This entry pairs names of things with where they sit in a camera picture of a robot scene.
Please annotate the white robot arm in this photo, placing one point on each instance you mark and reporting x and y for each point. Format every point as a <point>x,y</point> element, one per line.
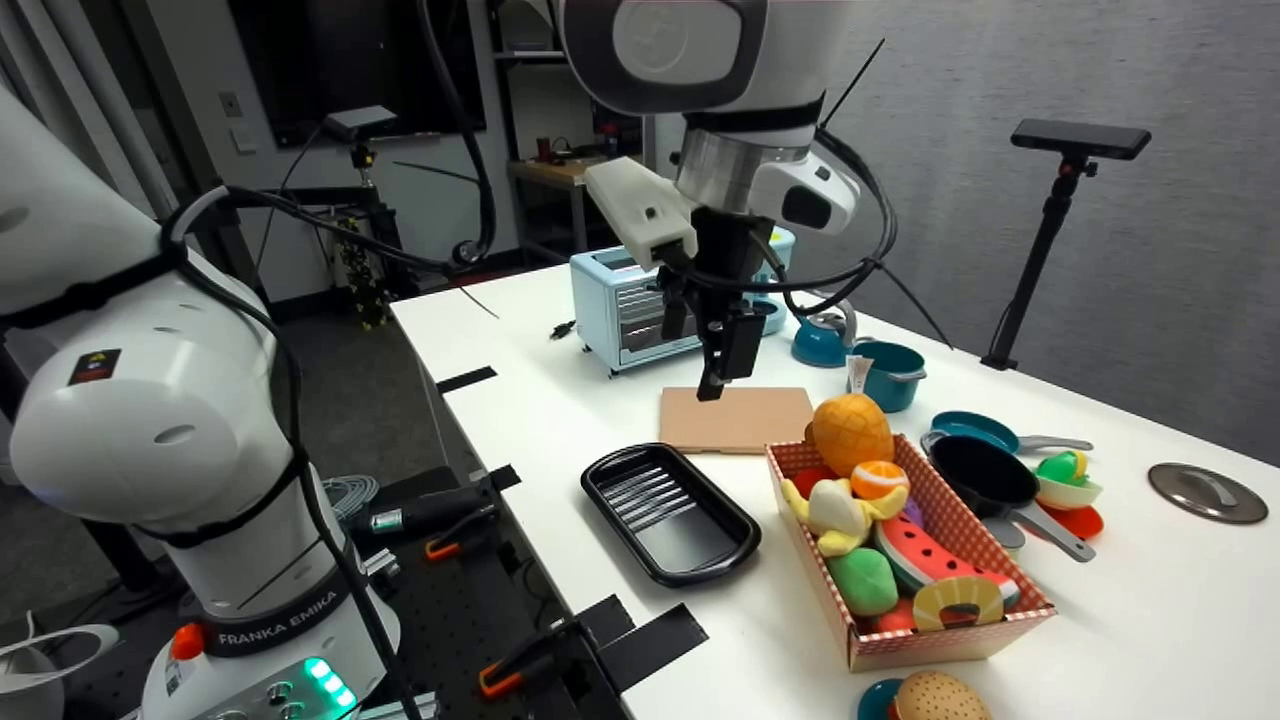
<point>164,400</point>

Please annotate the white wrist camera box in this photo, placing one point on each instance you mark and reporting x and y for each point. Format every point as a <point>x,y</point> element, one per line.
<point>647,211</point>

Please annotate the red patterned cardboard box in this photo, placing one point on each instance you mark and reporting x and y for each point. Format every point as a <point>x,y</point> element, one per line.
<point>894,643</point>

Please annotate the stuffed orange half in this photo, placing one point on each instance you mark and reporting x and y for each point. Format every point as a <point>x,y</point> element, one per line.
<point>880,486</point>

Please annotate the toy burger bun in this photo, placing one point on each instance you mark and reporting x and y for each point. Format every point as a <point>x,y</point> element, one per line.
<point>938,698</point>

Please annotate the grey round table grommet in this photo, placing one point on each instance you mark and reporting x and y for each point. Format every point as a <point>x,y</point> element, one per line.
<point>1205,492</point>

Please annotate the black plastic tray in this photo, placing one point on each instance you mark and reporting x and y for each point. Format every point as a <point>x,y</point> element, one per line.
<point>668,515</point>

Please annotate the black orange clamp rear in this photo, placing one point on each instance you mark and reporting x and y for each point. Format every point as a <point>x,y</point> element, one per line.
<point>441,517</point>

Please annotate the wooden cutting board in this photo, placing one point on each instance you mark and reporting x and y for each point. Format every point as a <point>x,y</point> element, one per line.
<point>734,425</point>

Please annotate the black toy frying pan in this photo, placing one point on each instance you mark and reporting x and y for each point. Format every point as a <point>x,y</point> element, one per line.
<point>997,486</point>

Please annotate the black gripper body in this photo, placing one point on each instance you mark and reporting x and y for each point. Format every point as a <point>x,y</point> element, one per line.
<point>726,265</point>

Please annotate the wooden side table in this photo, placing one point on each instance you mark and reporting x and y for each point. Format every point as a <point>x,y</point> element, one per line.
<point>556,211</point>

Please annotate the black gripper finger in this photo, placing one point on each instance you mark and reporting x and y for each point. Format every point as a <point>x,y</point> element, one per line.
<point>746,343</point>
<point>708,374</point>

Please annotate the black orange clamp front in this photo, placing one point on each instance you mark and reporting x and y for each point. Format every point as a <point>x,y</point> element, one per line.
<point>606,639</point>

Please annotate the black orange clamp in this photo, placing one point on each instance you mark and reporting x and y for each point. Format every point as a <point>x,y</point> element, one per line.
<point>441,517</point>
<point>606,639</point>

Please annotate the teal toy cup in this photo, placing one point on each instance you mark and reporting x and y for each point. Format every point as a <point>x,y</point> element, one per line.
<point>886,374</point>

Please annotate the black wall monitor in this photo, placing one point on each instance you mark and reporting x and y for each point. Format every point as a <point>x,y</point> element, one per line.
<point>316,59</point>

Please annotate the green stuffed fruit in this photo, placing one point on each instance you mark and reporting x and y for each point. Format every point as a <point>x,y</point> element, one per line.
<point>867,581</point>

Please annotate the stuffed peeled banana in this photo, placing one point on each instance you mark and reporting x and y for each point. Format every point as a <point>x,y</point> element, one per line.
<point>829,515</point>

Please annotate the stuffed pineapple ring slice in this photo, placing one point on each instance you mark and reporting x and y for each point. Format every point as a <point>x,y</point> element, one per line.
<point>957,601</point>

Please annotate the black camera stand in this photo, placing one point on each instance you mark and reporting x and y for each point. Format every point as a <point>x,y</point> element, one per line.
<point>1079,154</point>

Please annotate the teal toy pan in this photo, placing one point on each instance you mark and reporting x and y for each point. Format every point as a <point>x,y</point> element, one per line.
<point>997,432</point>

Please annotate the blue toy kettle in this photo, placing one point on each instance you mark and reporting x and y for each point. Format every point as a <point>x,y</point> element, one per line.
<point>827,338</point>

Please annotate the stuffed watermelon slice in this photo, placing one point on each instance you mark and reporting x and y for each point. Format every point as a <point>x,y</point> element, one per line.
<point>921,556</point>

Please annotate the green toy in bowl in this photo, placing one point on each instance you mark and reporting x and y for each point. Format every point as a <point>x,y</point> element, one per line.
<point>1064,480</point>

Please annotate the light blue toy toaster oven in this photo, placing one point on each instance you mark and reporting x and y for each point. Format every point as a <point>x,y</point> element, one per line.
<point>620,311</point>

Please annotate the orange stuffed pineapple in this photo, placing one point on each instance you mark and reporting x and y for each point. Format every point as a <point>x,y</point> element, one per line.
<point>849,430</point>

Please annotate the small tripod camera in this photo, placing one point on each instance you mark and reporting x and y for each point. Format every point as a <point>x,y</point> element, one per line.
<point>362,211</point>

